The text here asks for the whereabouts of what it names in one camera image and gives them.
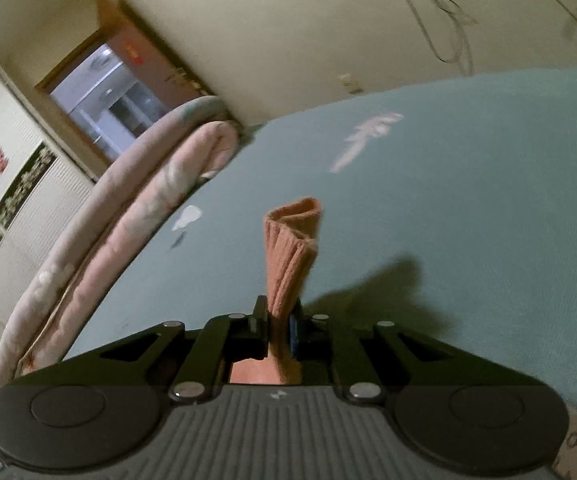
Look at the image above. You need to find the wall socket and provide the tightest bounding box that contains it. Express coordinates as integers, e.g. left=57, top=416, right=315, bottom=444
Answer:
left=339, top=73, right=365, bottom=96

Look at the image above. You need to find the white wardrobe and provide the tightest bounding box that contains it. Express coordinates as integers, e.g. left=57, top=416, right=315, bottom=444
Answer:
left=0, top=50, right=95, bottom=327

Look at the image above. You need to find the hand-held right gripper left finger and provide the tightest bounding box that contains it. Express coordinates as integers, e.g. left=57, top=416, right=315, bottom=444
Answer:
left=98, top=296, right=272, bottom=403

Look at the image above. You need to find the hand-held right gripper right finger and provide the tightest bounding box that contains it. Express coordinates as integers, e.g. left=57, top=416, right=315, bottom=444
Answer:
left=288, top=305, right=456, bottom=403

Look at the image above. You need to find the wooden door frame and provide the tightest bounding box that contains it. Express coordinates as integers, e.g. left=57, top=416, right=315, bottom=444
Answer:
left=35, top=0, right=219, bottom=182

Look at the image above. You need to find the pink knitted sweater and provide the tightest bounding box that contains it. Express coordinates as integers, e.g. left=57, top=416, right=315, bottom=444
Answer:
left=228, top=197, right=322, bottom=386

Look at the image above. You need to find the wall cable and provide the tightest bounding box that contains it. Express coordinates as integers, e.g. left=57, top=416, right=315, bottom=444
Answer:
left=379, top=0, right=480, bottom=77

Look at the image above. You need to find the folded pink floral quilt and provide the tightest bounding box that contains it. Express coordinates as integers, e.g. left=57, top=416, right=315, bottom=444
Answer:
left=0, top=95, right=242, bottom=442

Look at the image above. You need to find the wooden door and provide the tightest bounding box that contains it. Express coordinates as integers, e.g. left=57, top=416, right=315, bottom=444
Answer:
left=96, top=0, right=215, bottom=112

